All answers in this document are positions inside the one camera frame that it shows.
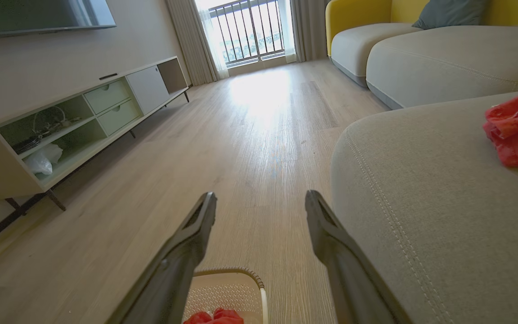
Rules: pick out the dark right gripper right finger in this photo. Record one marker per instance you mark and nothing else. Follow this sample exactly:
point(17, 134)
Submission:
point(349, 274)

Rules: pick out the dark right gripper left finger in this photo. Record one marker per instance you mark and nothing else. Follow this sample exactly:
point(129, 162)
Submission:
point(173, 270)

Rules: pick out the red cloth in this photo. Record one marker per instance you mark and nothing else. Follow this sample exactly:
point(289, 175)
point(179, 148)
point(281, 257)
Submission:
point(216, 317)

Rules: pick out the grey sofa seat section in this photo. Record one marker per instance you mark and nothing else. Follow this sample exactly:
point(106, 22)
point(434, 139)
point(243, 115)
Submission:
point(452, 63)
point(358, 47)
point(443, 216)

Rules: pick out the white laundry basket brown rim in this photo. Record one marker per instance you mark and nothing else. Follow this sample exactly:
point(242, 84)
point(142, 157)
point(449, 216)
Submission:
point(227, 292)

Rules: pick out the pale green cabinet drawer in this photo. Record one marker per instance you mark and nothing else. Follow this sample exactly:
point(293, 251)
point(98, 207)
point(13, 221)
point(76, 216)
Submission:
point(107, 96)
point(119, 117)

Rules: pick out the white plastic bag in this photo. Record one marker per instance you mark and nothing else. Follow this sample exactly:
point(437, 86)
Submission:
point(43, 161)

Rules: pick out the grey cabinet door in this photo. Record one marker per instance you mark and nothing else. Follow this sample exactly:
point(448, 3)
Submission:
point(148, 89)

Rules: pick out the black remote control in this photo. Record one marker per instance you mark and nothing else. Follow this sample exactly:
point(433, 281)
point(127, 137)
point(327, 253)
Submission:
point(108, 76)

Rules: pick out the white sheer curtain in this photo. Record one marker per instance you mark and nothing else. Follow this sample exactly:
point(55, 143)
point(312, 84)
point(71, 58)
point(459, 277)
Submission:
point(214, 45)

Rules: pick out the beige window curtain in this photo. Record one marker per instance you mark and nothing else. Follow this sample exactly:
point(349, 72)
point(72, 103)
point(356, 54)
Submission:
point(191, 40)
point(308, 29)

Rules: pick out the dark metal balcony railing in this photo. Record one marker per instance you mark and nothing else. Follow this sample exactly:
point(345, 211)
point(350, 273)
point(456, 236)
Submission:
point(247, 31)

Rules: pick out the blue grey cushion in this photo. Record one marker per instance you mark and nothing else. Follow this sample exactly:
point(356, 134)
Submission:
point(450, 13)

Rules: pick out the wall mounted flat television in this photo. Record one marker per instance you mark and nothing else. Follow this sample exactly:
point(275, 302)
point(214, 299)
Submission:
point(38, 15)

